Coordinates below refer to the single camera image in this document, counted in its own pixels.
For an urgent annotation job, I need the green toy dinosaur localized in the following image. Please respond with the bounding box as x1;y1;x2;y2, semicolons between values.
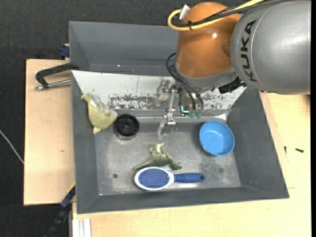
133;143;183;171

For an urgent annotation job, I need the black round ring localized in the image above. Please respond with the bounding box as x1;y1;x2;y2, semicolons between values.
113;114;140;138

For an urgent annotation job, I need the yellow-green plush toy animal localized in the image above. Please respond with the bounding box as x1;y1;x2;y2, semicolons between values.
80;92;119;135

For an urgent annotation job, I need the pale wood flat board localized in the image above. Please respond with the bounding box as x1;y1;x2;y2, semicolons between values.
23;59;76;206

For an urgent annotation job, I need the blue and white hairbrush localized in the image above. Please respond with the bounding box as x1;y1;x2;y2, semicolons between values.
133;166;206;191

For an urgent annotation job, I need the grey metal bin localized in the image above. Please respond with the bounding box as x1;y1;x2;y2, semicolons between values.
68;20;290;214

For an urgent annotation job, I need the blue bowl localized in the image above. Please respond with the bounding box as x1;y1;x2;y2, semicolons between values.
198;120;236;157

